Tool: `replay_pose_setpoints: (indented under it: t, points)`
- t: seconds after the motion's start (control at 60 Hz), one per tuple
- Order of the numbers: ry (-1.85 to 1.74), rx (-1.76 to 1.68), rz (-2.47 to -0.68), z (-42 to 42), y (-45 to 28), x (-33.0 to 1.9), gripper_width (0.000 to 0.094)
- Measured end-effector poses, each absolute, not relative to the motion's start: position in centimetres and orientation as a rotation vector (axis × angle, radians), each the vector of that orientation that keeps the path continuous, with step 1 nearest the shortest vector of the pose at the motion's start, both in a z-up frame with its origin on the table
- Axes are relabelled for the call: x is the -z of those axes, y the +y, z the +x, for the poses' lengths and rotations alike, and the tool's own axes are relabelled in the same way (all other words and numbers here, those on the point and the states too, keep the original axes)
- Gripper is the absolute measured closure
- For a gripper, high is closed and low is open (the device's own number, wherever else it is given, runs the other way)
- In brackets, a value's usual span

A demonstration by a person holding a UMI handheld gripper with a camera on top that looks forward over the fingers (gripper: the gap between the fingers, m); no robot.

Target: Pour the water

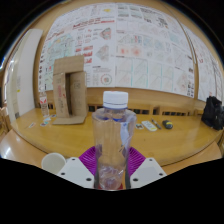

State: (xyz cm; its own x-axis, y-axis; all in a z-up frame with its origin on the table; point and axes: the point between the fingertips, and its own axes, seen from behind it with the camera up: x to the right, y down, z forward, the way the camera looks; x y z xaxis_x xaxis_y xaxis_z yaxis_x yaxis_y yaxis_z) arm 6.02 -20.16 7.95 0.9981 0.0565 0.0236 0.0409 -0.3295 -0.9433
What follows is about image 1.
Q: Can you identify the white standing air conditioner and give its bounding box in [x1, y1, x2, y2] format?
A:
[6, 28, 44, 118]

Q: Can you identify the small labelled plastic bottle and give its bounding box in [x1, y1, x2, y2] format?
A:
[38, 91, 51, 118]

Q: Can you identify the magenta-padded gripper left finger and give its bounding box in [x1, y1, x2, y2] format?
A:
[55, 146, 98, 190]

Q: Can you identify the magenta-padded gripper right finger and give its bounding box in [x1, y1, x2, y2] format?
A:
[125, 146, 168, 190]

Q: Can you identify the white remote control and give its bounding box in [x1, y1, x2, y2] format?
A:
[141, 120, 158, 132]

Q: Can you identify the clear plastic water bottle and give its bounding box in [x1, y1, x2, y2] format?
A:
[91, 90, 138, 191]

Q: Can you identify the group of wall posters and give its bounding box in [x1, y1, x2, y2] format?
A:
[38, 3, 224, 103]

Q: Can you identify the row of wooden chairs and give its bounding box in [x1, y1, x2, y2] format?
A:
[46, 99, 204, 117]

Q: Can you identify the dark pen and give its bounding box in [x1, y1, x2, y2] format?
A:
[151, 118, 163, 130]

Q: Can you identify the white ceramic mug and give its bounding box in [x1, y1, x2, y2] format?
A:
[40, 152, 68, 175]

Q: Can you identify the brown cardboard box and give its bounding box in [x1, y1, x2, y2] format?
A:
[51, 54, 89, 126]

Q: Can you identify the black bag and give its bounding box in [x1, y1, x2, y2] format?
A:
[200, 95, 224, 131]

